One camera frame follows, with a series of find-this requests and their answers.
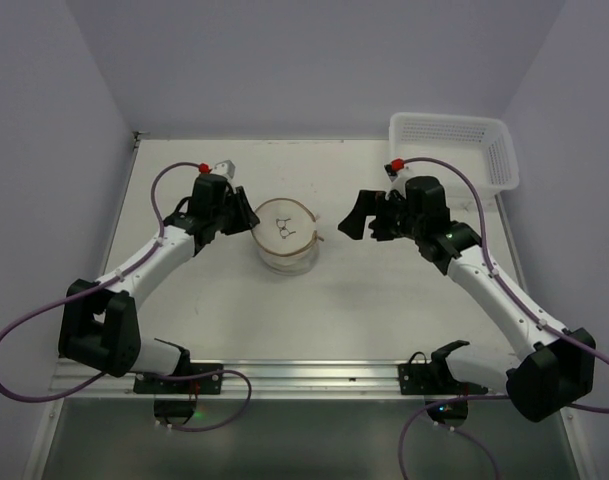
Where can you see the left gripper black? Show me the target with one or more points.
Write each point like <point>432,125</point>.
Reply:
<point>229,209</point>

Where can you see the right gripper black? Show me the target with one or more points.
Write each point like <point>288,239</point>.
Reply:
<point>384,223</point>

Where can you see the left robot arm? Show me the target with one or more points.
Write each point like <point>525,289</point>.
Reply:
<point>100,326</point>

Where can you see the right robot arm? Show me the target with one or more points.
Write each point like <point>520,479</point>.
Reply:
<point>544,373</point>

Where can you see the white plastic basket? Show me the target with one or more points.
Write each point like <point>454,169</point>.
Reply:
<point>481,148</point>

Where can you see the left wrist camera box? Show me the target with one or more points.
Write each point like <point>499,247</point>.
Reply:
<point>225,169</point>

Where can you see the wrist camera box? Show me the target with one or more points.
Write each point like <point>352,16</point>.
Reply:
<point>399,172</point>
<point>225,169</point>

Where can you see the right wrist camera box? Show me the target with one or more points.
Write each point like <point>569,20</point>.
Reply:
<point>399,172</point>

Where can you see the aluminium rail frame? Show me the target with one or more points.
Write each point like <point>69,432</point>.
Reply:
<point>335,332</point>

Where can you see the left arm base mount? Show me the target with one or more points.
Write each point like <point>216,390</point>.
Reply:
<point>179,398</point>

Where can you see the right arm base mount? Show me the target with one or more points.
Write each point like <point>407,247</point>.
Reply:
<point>423,376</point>

